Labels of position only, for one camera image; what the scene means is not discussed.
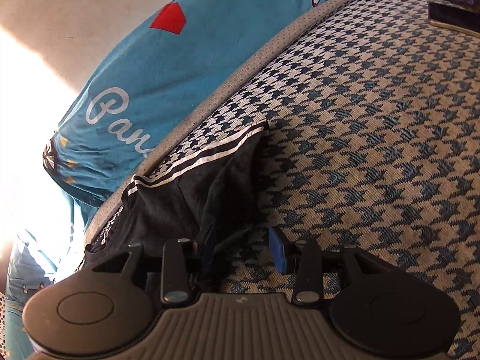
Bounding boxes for black garment with white stripes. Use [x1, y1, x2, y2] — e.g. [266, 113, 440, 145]
[78, 120, 272, 271]

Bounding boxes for houndstooth blue beige mattress cover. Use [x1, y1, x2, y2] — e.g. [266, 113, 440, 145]
[79, 0, 480, 359]

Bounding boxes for smartphone with gold edge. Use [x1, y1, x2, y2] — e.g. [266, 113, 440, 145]
[428, 2, 480, 38]

